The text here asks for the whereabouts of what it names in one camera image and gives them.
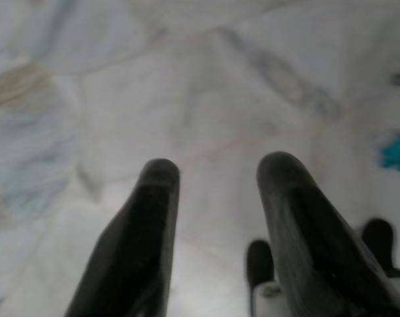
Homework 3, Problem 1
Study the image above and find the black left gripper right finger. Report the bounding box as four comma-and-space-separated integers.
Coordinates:
256, 151, 400, 317

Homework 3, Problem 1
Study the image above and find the teal scrap on floor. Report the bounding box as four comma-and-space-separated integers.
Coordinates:
380, 131, 400, 172

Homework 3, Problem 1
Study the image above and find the robot's black left foot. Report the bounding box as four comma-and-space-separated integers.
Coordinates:
246, 240, 275, 289

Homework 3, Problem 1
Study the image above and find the robot's black right foot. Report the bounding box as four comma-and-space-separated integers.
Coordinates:
361, 218, 395, 275

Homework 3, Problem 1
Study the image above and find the robot's black foot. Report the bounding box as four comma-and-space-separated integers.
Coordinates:
361, 218, 395, 275
246, 240, 275, 289

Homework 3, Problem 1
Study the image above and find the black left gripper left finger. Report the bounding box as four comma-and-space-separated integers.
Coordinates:
64, 158, 181, 317

